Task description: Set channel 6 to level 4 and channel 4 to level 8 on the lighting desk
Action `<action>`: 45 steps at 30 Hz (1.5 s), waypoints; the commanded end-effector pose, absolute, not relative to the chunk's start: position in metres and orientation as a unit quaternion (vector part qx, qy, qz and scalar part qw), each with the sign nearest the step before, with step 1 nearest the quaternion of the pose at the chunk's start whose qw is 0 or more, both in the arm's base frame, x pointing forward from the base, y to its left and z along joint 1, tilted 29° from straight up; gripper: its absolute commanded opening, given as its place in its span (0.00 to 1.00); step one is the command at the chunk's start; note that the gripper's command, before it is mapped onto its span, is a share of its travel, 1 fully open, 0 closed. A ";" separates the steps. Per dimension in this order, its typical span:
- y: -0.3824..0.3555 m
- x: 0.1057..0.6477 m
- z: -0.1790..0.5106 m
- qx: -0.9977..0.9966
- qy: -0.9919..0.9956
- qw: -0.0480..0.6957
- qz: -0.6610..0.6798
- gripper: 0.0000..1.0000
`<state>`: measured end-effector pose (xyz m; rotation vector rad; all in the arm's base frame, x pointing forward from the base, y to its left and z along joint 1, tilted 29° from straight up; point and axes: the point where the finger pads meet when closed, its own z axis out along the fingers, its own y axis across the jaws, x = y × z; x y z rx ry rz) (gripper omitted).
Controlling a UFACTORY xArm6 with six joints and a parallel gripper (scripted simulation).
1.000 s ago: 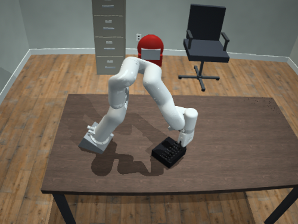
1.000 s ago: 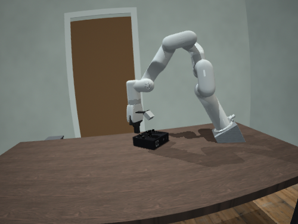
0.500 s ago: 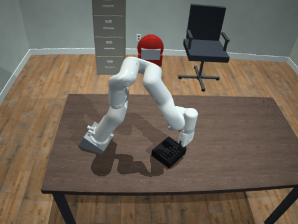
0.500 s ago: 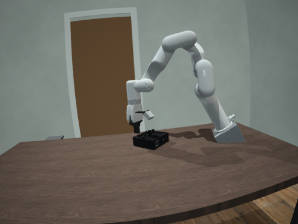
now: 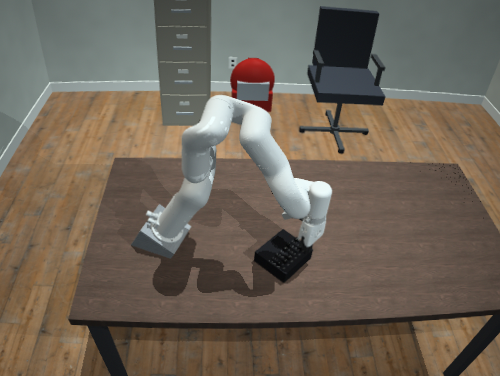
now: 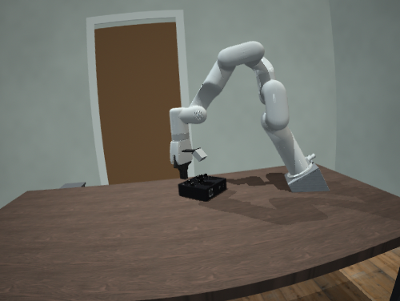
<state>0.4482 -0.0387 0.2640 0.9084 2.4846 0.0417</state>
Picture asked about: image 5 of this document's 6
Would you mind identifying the black lighting desk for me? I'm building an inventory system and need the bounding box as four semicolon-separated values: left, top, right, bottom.
254;229;313;283

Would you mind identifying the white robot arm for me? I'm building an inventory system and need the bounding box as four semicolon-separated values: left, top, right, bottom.
146;95;332;243

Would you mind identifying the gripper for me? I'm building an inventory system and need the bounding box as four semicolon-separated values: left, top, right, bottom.
298;219;326;254

